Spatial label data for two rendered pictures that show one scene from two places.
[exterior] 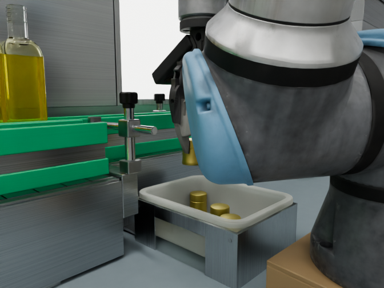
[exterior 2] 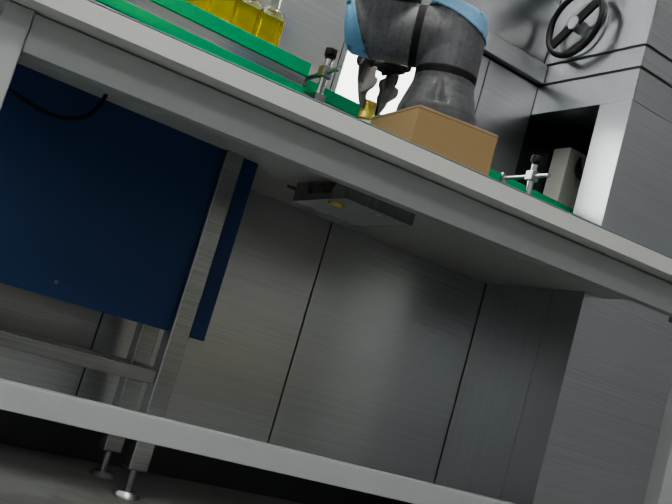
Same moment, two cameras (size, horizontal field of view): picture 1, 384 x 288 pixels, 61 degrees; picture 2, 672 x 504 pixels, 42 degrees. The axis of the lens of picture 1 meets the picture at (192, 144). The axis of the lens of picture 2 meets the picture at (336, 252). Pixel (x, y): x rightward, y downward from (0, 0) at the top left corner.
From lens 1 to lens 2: 1.49 m
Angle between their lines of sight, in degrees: 23
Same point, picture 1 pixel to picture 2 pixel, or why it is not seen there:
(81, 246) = not seen: hidden behind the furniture
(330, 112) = (395, 14)
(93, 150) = (297, 76)
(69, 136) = (286, 59)
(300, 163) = (382, 36)
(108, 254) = not seen: hidden behind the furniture
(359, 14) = (631, 93)
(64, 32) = (302, 27)
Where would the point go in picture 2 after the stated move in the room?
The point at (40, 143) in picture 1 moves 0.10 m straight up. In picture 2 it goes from (270, 53) to (283, 9)
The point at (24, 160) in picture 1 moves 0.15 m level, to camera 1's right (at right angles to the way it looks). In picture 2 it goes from (258, 58) to (325, 70)
